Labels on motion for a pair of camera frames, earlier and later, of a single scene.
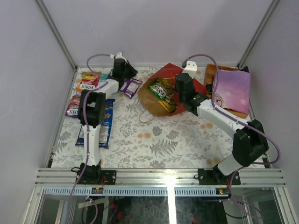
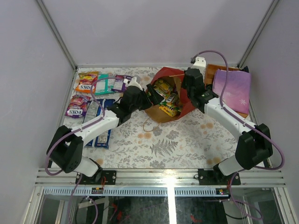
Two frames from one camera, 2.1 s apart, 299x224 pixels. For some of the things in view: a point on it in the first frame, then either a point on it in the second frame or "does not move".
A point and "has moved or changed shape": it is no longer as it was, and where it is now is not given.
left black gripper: [127, 70] to [151, 94]
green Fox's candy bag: [163, 88] to [173, 98]
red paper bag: [151, 106] has moved or changed shape
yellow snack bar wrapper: [169, 107] has moved or changed shape
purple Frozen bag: [232, 90] does not move
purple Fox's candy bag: [73, 109] does not move
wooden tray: [208, 79] does not move
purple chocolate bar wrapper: [130, 87] has moved or changed shape
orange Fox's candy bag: [89, 80] does not move
